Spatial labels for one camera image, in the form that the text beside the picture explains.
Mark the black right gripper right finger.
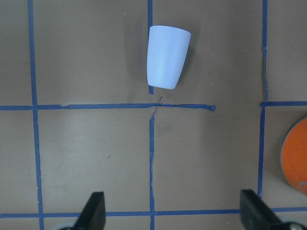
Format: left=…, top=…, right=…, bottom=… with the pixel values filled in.
left=240, top=189, right=289, bottom=230

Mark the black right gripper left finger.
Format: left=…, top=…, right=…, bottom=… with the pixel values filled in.
left=74, top=192, right=106, bottom=230

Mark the light blue cup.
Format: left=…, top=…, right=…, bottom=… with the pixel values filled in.
left=147, top=25, right=191, bottom=90

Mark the orange bin with grey lid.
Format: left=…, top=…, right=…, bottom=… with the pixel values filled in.
left=281, top=118, right=307, bottom=195

